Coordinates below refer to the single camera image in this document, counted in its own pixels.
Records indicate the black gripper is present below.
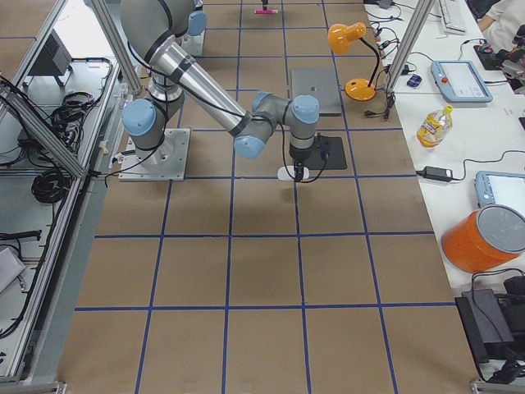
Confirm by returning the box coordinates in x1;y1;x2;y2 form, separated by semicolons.
289;144;313;183

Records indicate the white computer mouse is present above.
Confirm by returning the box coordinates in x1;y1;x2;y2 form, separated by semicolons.
277;166;295;181

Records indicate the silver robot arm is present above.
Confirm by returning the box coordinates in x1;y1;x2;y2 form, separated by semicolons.
121;1;319;182

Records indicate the black mousepad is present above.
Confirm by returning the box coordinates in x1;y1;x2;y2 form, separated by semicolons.
305;136;348;170

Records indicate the orange desk lamp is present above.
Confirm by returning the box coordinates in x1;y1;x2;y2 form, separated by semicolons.
327;22;381;102

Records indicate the grey closed laptop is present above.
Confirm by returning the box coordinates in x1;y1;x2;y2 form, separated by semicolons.
290;67;342;117

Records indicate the black power adapter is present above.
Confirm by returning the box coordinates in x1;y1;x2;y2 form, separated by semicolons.
416;166;454;182

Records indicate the yellow drink bottle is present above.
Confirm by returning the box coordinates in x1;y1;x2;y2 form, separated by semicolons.
416;105;454;148

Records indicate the dark blue checkered pouch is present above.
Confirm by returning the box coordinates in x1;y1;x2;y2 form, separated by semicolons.
406;75;422;88

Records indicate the blue teach pendant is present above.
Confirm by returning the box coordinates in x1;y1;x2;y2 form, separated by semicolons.
431;61;493;103
474;171;524;214

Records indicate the white keyboard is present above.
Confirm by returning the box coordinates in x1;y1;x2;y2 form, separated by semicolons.
436;0;467;35

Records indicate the orange cylindrical container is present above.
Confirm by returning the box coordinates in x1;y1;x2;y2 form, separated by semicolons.
441;204;524;273

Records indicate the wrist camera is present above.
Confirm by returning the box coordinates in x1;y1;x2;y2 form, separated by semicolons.
314;133;331;163

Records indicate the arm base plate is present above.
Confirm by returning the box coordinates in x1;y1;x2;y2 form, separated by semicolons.
117;128;191;181
180;31;205;57

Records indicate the black lamp power cord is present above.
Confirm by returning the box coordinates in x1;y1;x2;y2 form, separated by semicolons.
363;93;397;121

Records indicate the aluminium frame post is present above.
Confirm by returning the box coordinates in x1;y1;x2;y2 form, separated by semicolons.
386;0;434;94

